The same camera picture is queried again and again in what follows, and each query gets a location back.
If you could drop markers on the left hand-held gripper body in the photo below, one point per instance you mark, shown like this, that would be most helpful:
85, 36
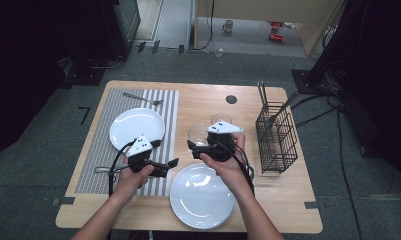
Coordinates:
139, 148

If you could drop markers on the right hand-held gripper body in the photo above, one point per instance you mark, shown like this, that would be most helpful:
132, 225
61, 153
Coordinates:
223, 127

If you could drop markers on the clear drinking glass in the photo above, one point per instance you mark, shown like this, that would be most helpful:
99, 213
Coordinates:
221, 117
197, 133

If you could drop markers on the large white plate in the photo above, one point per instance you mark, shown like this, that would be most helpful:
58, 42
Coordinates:
194, 200

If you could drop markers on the silver fork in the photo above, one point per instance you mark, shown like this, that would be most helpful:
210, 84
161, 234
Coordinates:
156, 101

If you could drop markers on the person's left hand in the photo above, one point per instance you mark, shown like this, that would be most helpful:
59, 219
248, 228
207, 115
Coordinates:
129, 185

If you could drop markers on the person's right hand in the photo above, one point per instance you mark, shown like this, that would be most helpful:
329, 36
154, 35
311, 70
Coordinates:
231, 176

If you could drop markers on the small white plate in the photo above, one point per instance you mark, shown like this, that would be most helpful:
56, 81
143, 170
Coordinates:
134, 126

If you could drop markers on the round dark table grommet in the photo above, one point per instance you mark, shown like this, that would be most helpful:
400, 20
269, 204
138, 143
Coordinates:
231, 99

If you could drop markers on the grey striped placemat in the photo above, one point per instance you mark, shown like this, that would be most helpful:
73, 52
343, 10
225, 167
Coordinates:
98, 150

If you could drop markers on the dark chopstick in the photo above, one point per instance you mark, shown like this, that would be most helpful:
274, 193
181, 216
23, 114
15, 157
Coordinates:
260, 93
264, 93

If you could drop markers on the small clear glass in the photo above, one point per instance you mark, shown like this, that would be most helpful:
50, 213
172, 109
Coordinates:
219, 52

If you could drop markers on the black stand base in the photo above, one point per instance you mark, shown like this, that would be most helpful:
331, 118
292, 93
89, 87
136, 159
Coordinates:
84, 76

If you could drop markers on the black metal stand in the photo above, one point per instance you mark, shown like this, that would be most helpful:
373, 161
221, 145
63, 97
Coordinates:
304, 81

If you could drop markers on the grey mug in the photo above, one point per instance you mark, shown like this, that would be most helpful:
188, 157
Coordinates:
228, 26

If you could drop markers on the black equipment cabinet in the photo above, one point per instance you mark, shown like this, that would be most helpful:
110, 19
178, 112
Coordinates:
121, 30

